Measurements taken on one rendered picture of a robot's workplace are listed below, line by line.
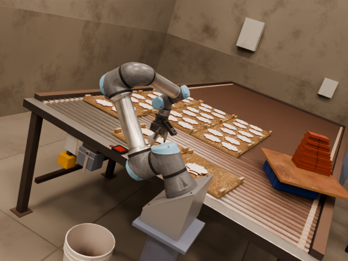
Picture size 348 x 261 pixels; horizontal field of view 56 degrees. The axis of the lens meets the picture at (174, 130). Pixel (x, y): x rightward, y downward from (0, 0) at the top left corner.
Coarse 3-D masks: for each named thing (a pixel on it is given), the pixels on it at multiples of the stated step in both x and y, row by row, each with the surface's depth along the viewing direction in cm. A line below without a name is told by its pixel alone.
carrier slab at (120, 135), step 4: (144, 128) 238; (148, 128) 240; (120, 132) 218; (116, 136) 213; (120, 136) 212; (124, 136) 214; (144, 136) 224; (160, 136) 233; (124, 140) 209; (168, 140) 230; (148, 144) 213; (156, 144) 217; (180, 148) 224; (180, 152) 217; (184, 152) 220
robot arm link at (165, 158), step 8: (160, 144) 150; (168, 144) 143; (176, 144) 146; (152, 152) 146; (160, 152) 142; (168, 152) 142; (176, 152) 143; (152, 160) 144; (160, 160) 143; (168, 160) 142; (176, 160) 142; (152, 168) 145; (160, 168) 144; (168, 168) 142; (176, 168) 142
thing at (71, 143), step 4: (68, 136) 213; (72, 136) 212; (68, 140) 214; (72, 140) 212; (76, 140) 210; (68, 144) 215; (72, 144) 213; (76, 144) 211; (64, 148) 217; (68, 148) 215; (72, 148) 213; (72, 152) 214
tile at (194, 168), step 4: (188, 164) 199; (192, 164) 201; (196, 164) 202; (188, 168) 195; (192, 168) 195; (196, 168) 197; (200, 168) 199; (196, 172) 193; (200, 172) 193; (204, 172) 195
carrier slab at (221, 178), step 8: (184, 160) 207; (192, 160) 211; (200, 160) 215; (208, 168) 207; (216, 168) 210; (192, 176) 190; (200, 176) 193; (216, 176) 200; (224, 176) 203; (232, 176) 206; (216, 184) 189; (224, 184) 192; (232, 184) 195; (208, 192) 180; (216, 192) 180
